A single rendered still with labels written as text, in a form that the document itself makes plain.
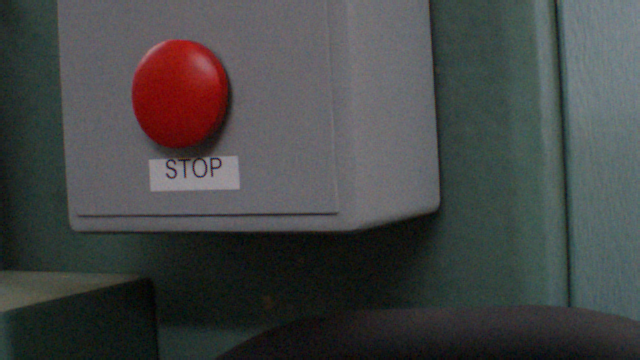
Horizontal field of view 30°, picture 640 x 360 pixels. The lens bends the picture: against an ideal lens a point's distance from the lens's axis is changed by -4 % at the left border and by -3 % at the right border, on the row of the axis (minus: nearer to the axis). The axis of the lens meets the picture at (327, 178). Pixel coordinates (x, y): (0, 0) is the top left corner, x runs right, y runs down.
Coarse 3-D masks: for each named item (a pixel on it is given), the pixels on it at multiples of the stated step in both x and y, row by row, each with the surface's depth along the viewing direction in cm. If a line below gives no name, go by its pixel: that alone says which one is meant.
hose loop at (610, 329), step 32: (320, 320) 35; (352, 320) 34; (384, 320) 34; (416, 320) 33; (448, 320) 33; (480, 320) 33; (512, 320) 32; (544, 320) 32; (576, 320) 32; (608, 320) 31; (256, 352) 35; (288, 352) 35; (320, 352) 34; (352, 352) 34; (384, 352) 33; (416, 352) 33; (448, 352) 33; (480, 352) 32; (512, 352) 32; (544, 352) 31; (576, 352) 31; (608, 352) 31
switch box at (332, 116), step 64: (64, 0) 36; (128, 0) 35; (192, 0) 34; (256, 0) 33; (320, 0) 32; (384, 0) 34; (64, 64) 36; (128, 64) 35; (256, 64) 33; (320, 64) 32; (384, 64) 34; (64, 128) 36; (128, 128) 35; (256, 128) 33; (320, 128) 32; (384, 128) 33; (128, 192) 35; (192, 192) 34; (256, 192) 33; (320, 192) 32; (384, 192) 33
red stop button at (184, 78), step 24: (168, 48) 33; (192, 48) 33; (144, 72) 33; (168, 72) 33; (192, 72) 33; (216, 72) 33; (144, 96) 33; (168, 96) 33; (192, 96) 33; (216, 96) 33; (144, 120) 33; (168, 120) 33; (192, 120) 33; (216, 120) 33; (168, 144) 33; (192, 144) 33
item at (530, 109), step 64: (0, 0) 45; (448, 0) 37; (512, 0) 36; (576, 0) 40; (0, 64) 45; (448, 64) 37; (512, 64) 36; (576, 64) 39; (0, 128) 45; (448, 128) 37; (512, 128) 36; (576, 128) 39; (0, 192) 45; (64, 192) 44; (448, 192) 37; (512, 192) 36; (576, 192) 39; (0, 256) 46; (64, 256) 44; (128, 256) 43; (192, 256) 42; (256, 256) 40; (320, 256) 39; (384, 256) 38; (448, 256) 37; (512, 256) 36; (576, 256) 39; (192, 320) 42; (256, 320) 41
